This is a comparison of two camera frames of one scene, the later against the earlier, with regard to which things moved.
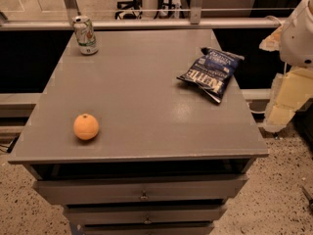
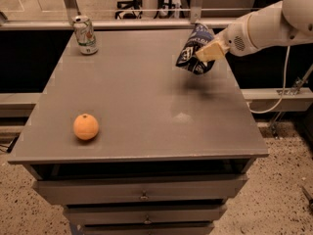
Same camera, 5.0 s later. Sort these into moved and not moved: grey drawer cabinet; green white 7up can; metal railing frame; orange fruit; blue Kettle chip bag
Moved: blue Kettle chip bag
Not moved: grey drawer cabinet; green white 7up can; metal railing frame; orange fruit
